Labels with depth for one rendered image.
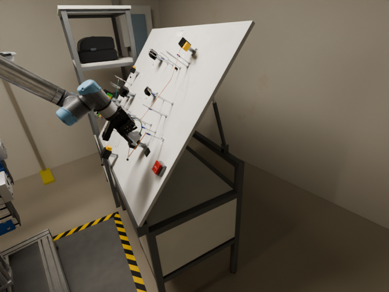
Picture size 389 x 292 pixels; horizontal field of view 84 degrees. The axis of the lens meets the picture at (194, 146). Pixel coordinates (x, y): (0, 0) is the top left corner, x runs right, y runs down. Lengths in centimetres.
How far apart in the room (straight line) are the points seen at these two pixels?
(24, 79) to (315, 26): 212
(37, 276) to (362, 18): 298
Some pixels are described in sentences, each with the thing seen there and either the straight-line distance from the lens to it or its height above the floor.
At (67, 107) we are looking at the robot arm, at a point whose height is 142.
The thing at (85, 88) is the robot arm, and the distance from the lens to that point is 93.
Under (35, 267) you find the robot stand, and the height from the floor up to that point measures 21.
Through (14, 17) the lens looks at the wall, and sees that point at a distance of 340.
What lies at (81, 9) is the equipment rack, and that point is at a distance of 202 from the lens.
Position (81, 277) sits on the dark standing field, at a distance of 217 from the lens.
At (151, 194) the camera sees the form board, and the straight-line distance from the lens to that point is 105.
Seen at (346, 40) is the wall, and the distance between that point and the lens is 228.
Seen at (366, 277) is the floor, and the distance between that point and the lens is 226.
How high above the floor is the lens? 166
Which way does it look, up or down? 28 degrees down
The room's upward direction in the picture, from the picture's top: 3 degrees counter-clockwise
